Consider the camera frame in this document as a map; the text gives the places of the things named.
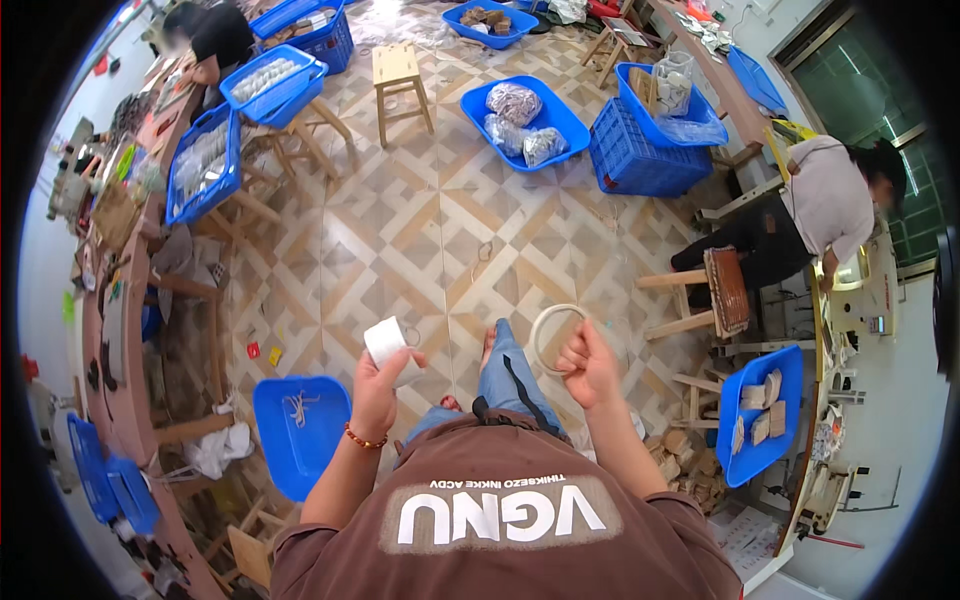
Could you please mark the person's left hand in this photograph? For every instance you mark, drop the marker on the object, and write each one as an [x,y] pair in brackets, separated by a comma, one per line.
[373,397]

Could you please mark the person's right hand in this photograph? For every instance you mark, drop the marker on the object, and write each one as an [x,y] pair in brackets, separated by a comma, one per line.
[596,375]

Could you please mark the white tape roll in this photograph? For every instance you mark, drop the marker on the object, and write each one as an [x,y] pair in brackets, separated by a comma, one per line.
[386,341]

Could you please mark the white band loop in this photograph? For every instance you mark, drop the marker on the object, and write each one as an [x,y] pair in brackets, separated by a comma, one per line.
[541,330]

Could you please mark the person's legs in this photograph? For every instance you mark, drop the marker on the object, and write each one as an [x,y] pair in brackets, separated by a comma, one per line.
[506,375]

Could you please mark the wooden stool under blue tray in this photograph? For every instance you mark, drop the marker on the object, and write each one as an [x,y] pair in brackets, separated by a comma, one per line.
[697,401]

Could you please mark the small yellow piece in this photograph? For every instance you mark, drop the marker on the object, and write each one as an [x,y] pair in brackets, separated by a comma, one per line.
[275,356]

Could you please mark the heap of beige pieces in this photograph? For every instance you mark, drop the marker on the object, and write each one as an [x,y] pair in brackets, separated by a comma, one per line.
[690,465]

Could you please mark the wooden stool with woven cushion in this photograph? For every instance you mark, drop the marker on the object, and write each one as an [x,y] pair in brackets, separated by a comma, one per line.
[726,289]

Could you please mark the white cloth heap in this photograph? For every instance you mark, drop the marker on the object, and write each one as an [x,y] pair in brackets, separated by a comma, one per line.
[221,446]

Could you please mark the person's body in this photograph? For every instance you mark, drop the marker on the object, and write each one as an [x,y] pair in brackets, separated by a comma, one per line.
[495,525]

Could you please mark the blue tray with beige pieces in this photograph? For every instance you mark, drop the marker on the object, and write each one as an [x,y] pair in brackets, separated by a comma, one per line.
[757,465]

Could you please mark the low wooden stool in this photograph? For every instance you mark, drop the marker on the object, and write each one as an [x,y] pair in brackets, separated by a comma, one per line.
[251,555]

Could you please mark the blue plastic crate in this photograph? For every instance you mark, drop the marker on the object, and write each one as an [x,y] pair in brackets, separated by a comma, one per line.
[645,165]

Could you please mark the clear bag of small parts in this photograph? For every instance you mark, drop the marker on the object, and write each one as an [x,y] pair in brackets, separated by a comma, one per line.
[514,103]
[545,146]
[502,135]

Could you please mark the long cluttered workbench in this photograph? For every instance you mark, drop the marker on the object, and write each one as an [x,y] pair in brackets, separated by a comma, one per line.
[124,375]

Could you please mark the blue tray with clear packets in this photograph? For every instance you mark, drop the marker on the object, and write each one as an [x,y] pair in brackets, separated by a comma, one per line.
[225,187]

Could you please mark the wooden stool under trays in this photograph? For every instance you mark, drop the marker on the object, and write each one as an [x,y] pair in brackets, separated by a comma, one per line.
[307,142]

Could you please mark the blue tray with plastic bags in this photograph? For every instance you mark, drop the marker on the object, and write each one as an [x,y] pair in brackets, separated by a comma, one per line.
[559,112]

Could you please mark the stack of empty blue trays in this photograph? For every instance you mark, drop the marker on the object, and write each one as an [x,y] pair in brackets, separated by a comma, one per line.
[112,480]

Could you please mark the blue tray with clear bag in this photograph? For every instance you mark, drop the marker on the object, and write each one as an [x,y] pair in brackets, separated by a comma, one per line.
[701,112]

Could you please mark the tall clear plastic bag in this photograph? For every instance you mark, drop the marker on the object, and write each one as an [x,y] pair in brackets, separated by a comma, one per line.
[675,82]

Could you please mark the blue tray with white pieces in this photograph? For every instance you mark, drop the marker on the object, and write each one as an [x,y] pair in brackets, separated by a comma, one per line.
[292,101]

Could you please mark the cluttered wooden side table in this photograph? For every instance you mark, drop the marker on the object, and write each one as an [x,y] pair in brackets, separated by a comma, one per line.
[720,82]

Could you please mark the light wooden stool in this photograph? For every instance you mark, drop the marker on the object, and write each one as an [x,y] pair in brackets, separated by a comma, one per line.
[396,64]

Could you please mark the empty blue tray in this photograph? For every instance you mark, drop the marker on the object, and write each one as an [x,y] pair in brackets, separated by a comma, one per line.
[757,79]

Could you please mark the dark topped wooden stool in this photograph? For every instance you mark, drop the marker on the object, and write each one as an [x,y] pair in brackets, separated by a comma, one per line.
[622,34]

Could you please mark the blue tray with brown pieces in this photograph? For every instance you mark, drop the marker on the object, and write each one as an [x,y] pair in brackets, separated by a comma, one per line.
[517,34]

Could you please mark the blue crate with tray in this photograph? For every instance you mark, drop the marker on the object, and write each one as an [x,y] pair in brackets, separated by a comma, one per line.
[330,41]

